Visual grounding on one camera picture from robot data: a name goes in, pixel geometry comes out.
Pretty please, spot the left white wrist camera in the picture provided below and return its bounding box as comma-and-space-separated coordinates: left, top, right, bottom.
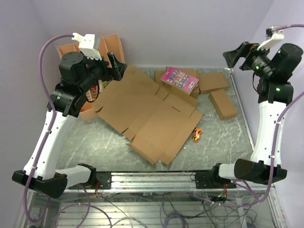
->
72, 33, 102, 60

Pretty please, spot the folded cardboard box middle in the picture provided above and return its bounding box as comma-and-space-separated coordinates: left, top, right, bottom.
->
198, 72, 230, 94

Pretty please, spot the orange toy car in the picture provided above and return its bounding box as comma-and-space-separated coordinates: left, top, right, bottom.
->
192, 127, 202, 142

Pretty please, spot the large cardboard box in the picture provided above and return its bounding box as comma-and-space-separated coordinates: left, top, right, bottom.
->
93, 66, 203, 165

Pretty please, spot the aluminium mounting rail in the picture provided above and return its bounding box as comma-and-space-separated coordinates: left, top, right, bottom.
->
59, 171, 276, 193

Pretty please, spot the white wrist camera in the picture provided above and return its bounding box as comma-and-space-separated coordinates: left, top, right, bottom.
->
72, 33, 102, 60
257, 26, 284, 50

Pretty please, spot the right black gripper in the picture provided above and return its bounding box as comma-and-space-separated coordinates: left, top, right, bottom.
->
223, 41, 274, 78

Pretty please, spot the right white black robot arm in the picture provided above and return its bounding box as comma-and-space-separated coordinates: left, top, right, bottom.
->
193, 42, 304, 189

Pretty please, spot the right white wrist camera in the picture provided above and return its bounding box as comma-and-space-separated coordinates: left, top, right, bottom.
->
257, 26, 284, 50

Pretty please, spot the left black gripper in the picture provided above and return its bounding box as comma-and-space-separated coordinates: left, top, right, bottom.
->
79, 51, 127, 92

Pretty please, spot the small folded cardboard box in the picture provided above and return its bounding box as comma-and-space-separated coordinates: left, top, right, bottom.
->
209, 90, 238, 120

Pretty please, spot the pink paperback book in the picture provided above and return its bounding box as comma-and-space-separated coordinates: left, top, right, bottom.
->
161, 67, 199, 95

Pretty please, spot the peach plastic file organizer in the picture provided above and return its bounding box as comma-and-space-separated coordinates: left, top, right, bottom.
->
51, 33, 127, 121

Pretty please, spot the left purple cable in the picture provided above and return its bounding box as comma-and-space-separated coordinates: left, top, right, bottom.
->
23, 34, 74, 224

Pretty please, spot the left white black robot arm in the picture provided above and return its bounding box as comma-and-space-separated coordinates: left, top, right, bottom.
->
12, 52, 127, 199

